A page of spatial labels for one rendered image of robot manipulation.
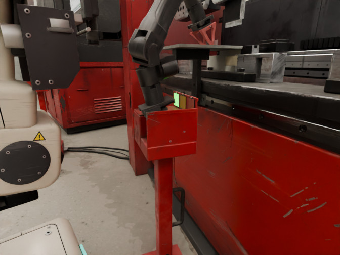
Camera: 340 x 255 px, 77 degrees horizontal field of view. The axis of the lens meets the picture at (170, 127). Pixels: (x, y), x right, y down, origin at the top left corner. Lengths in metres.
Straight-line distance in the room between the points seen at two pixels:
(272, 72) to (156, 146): 0.44
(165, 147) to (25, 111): 0.36
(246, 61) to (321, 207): 0.52
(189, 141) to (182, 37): 1.26
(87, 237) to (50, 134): 0.94
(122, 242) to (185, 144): 0.83
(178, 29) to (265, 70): 1.12
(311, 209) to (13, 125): 0.67
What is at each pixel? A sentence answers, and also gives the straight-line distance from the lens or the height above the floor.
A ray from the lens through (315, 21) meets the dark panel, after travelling 1.37.
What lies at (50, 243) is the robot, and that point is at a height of 0.28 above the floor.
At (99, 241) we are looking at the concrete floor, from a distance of 1.38.
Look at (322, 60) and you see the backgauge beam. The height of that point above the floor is 0.95.
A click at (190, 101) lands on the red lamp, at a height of 0.82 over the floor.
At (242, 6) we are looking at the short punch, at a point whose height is 1.14.
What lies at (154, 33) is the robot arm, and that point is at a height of 1.01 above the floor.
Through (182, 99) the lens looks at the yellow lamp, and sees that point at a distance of 0.73.
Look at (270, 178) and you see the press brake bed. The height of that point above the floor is 0.64.
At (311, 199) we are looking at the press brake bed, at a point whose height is 0.65.
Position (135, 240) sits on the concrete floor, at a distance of 1.34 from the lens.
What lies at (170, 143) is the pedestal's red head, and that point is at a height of 0.71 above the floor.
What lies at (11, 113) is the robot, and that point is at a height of 0.84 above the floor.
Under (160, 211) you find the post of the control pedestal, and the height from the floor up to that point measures 0.42.
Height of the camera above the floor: 0.94
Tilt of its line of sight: 17 degrees down
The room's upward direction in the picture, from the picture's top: straight up
